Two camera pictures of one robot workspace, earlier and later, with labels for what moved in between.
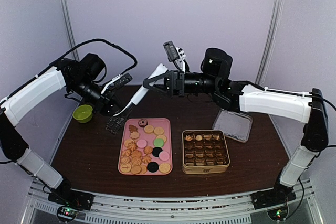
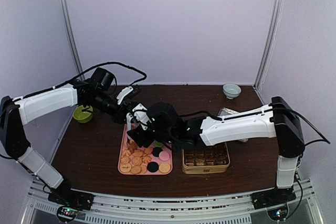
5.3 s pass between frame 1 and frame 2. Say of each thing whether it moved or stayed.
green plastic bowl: stayed
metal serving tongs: moved
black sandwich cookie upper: stayed
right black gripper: moved
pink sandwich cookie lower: stayed
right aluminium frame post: stayed
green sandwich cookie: stayed
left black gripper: moved
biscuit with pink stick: stayed
